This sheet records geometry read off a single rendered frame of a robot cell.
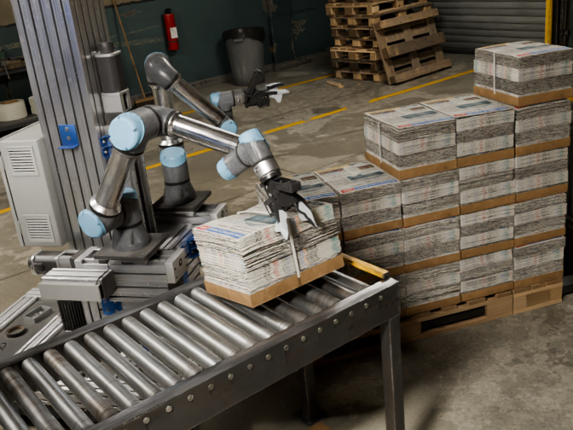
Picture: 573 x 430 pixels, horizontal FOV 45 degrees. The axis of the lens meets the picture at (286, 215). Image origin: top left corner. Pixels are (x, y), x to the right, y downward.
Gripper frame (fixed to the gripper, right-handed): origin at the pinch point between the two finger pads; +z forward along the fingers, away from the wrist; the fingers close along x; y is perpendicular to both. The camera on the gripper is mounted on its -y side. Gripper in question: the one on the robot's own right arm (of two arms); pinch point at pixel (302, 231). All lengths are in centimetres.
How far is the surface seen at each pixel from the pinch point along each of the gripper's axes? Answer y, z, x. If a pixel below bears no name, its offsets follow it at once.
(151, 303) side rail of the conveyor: 46, -3, 36
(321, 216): 6.5, -2.6, -13.6
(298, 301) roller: 18.1, 18.3, 1.7
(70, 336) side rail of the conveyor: 46, -3, 64
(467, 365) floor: 76, 77, -96
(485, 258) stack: 70, 39, -133
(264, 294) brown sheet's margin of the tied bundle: 13.3, 12.0, 13.9
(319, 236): 9.1, 2.8, -10.9
